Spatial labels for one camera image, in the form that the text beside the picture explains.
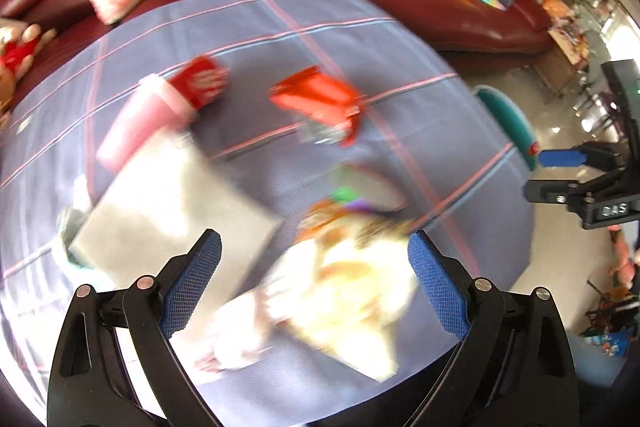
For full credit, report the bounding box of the green trash bin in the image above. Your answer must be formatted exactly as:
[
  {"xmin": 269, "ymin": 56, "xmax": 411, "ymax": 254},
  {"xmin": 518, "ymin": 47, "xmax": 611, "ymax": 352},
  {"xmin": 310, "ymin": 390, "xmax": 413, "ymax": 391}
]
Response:
[{"xmin": 474, "ymin": 85, "xmax": 540, "ymax": 172}]

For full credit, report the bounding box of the person's right hand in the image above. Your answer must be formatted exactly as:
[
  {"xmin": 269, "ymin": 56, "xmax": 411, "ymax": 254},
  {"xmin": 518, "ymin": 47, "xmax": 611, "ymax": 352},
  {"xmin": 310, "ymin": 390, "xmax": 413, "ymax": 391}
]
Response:
[{"xmin": 608, "ymin": 225, "xmax": 639, "ymax": 289}]

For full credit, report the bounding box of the wooden side table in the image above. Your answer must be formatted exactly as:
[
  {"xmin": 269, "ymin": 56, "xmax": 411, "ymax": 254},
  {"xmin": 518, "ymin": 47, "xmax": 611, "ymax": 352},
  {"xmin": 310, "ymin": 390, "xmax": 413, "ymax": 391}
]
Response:
[{"xmin": 533, "ymin": 28, "xmax": 588, "ymax": 102}]

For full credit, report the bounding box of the green white medicine box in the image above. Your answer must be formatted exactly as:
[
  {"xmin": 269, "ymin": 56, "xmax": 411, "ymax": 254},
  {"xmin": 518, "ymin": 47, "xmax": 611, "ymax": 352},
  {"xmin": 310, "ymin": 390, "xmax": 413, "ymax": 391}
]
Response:
[{"xmin": 70, "ymin": 130, "xmax": 282, "ymax": 309}]

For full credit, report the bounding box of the red snack bag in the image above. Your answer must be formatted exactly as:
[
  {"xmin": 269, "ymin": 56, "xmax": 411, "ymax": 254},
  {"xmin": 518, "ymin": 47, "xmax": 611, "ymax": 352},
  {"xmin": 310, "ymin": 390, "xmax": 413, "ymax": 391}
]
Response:
[{"xmin": 269, "ymin": 65, "xmax": 364, "ymax": 147}]

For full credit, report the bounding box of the red cola can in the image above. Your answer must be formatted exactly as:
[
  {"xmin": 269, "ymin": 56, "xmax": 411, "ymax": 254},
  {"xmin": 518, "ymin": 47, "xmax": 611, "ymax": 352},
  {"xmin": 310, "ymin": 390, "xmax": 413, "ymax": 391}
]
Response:
[{"xmin": 168, "ymin": 56, "xmax": 229, "ymax": 111}]

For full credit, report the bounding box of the brown teddy bear red shirt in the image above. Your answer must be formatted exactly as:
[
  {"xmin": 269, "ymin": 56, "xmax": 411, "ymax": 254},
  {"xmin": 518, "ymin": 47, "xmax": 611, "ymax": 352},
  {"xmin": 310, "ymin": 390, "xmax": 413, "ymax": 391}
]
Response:
[{"xmin": 0, "ymin": 18, "xmax": 56, "ymax": 114}]

